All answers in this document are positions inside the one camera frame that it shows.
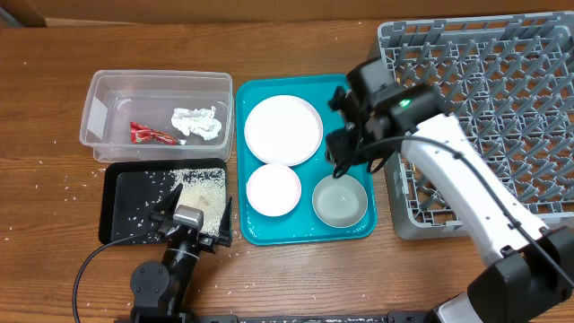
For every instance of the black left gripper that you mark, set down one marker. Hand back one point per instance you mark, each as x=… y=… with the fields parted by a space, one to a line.
x=167 y=205

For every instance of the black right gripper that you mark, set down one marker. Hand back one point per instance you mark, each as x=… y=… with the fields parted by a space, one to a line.
x=341 y=148

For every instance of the pile of rice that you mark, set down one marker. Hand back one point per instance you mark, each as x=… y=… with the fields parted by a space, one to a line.
x=204 y=189

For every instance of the grey bowl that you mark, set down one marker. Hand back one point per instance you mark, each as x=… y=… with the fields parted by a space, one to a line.
x=340 y=203

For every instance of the large white plate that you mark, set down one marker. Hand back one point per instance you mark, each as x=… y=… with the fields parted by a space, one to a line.
x=283 y=129

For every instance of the white tissue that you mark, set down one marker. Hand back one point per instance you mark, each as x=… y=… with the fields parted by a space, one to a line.
x=200 y=122

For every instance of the red snack wrapper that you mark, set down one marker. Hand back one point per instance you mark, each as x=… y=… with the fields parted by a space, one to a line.
x=140 y=134

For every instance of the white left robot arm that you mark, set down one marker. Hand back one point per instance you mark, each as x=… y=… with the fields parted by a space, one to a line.
x=160 y=287

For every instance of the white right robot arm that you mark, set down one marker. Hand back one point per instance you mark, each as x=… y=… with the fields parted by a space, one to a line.
x=528 y=266

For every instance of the grey dishwasher rack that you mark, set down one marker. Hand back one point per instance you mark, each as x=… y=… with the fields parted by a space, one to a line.
x=509 y=80

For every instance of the black tray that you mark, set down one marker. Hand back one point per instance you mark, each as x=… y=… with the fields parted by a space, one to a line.
x=118 y=219

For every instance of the teal serving tray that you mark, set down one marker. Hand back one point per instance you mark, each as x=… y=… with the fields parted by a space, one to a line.
x=301 y=225

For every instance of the clear plastic bin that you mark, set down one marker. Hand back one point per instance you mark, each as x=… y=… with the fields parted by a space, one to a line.
x=118 y=98

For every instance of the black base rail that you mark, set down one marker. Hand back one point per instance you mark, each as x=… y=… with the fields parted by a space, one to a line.
x=314 y=317

